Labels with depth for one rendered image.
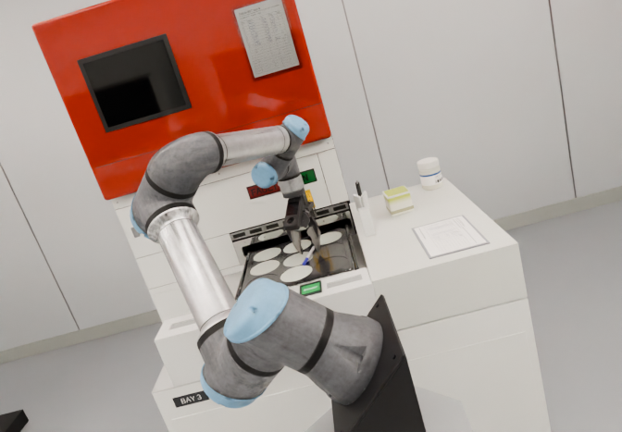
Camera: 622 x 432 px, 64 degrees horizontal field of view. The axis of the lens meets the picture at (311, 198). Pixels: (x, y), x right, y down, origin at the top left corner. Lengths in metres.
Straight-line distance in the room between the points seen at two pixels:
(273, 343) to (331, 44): 2.55
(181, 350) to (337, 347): 0.57
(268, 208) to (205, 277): 0.82
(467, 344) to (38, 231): 3.09
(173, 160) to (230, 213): 0.77
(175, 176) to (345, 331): 0.48
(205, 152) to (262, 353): 0.45
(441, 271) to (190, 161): 0.62
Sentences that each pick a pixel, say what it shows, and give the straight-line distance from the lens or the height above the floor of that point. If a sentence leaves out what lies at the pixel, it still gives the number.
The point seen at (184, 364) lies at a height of 0.88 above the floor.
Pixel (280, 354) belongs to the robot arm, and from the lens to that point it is 0.82.
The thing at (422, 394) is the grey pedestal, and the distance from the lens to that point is 1.07.
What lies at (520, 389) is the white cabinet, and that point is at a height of 0.57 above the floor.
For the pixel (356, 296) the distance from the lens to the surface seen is 1.20.
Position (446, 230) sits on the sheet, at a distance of 1.36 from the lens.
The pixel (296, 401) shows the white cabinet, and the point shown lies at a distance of 1.36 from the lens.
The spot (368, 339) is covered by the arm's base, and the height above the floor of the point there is 1.05.
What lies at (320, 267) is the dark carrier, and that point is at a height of 0.90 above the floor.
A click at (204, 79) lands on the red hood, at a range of 1.67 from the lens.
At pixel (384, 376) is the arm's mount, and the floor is 1.02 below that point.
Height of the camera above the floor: 1.51
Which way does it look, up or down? 16 degrees down
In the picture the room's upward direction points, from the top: 17 degrees counter-clockwise
